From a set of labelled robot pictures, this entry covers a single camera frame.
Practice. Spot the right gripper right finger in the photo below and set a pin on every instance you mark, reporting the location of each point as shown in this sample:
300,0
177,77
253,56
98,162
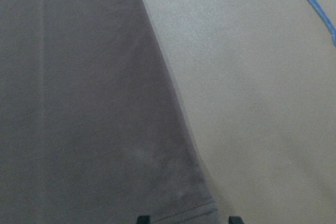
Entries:
235,220

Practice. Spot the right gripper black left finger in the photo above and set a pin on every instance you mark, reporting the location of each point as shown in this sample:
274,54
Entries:
144,219

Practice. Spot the dark brown t-shirt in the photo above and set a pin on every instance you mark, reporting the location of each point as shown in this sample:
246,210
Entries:
91,129

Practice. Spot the brown paper table cover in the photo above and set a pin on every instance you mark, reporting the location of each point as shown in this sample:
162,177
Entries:
256,80

